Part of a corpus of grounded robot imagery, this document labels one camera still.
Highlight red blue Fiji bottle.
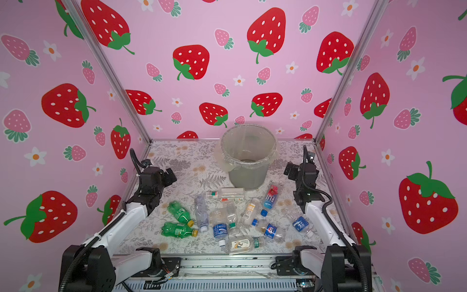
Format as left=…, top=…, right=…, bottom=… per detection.
left=260, top=184, right=278, bottom=217

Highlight clear bottle blue label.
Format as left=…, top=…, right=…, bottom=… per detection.
left=211, top=208, right=228, bottom=248
left=286, top=211, right=312, bottom=236

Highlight clear water bottle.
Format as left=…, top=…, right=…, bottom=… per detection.
left=195, top=195, right=209, bottom=232

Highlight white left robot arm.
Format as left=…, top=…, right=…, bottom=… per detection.
left=58, top=167, right=177, bottom=292

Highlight grey mesh waste bin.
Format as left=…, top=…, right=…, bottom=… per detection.
left=220, top=124, right=278, bottom=191

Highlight Pepsi label clear bottle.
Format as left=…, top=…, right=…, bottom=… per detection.
left=251, top=219, right=285, bottom=243

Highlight clear bottle orange label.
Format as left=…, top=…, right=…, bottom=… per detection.
left=240, top=198, right=260, bottom=227

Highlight clear bottle red green label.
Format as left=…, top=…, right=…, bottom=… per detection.
left=205, top=187, right=245, bottom=201

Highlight square bottle green cap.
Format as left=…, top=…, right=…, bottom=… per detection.
left=226, top=236, right=266, bottom=255

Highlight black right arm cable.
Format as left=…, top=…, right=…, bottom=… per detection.
left=302, top=145, right=369, bottom=292

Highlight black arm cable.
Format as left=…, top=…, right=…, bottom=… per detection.
left=129, top=147, right=152, bottom=176
left=302, top=145, right=369, bottom=292

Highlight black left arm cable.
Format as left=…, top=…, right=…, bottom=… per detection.
left=129, top=147, right=152, bottom=176

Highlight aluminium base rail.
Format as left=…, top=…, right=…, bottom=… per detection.
left=114, top=254, right=323, bottom=292

